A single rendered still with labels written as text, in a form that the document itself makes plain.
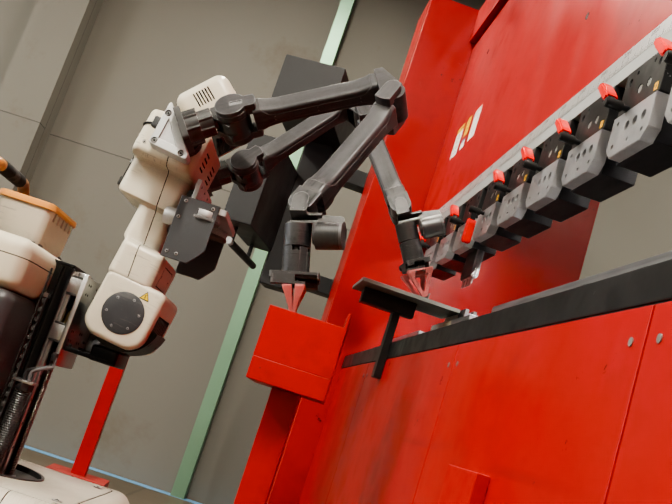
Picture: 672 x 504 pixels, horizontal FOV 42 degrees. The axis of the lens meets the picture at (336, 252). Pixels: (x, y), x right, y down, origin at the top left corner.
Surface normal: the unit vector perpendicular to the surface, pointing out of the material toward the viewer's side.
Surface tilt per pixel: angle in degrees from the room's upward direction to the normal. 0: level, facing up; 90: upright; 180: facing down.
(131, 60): 90
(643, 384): 90
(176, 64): 90
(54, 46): 90
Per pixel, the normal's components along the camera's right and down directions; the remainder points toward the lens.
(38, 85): 0.04, -0.19
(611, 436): -0.94, -0.32
